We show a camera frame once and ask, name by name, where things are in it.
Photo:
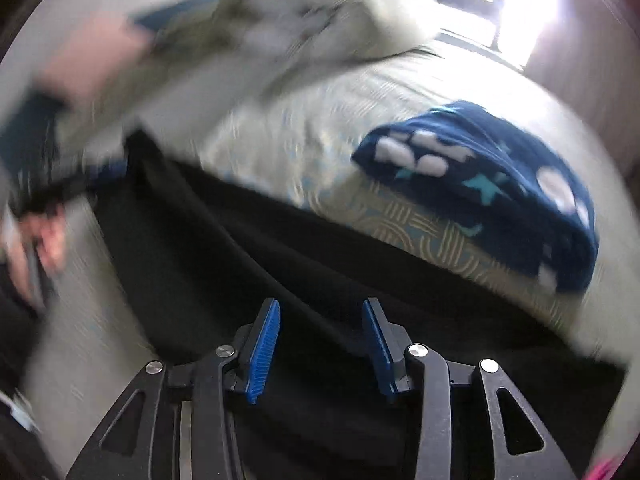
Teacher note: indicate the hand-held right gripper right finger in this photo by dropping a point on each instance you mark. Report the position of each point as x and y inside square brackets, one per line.
[377, 352]

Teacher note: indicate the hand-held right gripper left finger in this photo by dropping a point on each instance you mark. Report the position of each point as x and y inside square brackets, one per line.
[262, 352]

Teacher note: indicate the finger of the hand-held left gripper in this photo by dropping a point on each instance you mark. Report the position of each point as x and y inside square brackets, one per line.
[107, 172]

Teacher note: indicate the black pants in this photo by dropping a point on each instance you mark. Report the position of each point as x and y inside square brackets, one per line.
[300, 270]

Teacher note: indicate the person's left hand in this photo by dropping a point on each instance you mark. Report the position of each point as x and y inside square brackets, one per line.
[50, 245]

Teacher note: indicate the pink and blue cloth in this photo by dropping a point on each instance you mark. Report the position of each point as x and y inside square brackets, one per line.
[85, 57]

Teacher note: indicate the navy printed fleece cloth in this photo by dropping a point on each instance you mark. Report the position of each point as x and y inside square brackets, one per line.
[500, 200]

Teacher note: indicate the bed with patterned bedspread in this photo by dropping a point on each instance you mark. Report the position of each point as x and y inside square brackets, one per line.
[310, 150]

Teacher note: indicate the pink garment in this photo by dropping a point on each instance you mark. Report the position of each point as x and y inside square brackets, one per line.
[605, 470]

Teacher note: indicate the cream pillow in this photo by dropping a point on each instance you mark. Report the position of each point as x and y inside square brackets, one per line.
[325, 10]

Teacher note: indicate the beige curtain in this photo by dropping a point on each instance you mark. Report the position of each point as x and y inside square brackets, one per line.
[580, 60]

